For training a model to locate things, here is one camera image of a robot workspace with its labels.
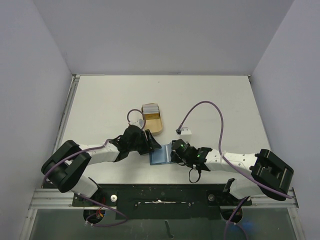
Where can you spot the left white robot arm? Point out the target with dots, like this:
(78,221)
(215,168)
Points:
(66,167)

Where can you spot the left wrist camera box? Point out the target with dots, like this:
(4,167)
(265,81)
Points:
(138,123)

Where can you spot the aluminium front rail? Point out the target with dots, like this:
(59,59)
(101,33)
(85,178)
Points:
(52,199)

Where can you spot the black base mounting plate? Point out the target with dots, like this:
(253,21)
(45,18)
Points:
(166,201)

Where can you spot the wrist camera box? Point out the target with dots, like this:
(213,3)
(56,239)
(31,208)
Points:
(185,134)
(138,123)

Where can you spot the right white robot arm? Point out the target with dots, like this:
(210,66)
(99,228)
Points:
(263,172)

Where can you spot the blue leather card holder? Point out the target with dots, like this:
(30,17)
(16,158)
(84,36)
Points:
(161,156)

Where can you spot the aluminium left side rail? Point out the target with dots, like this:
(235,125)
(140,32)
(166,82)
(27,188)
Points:
(66,110)

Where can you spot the beige oval tray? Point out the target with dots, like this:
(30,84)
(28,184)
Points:
(154,123)

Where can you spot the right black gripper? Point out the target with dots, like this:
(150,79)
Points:
(173,153)

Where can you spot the stack of credit cards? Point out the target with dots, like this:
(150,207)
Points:
(150,109)

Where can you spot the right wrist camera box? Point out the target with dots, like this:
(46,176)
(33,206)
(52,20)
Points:
(185,134)

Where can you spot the aluminium rail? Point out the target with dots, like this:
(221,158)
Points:
(66,110)
(52,199)

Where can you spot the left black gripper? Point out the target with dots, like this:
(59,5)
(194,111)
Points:
(150,141)

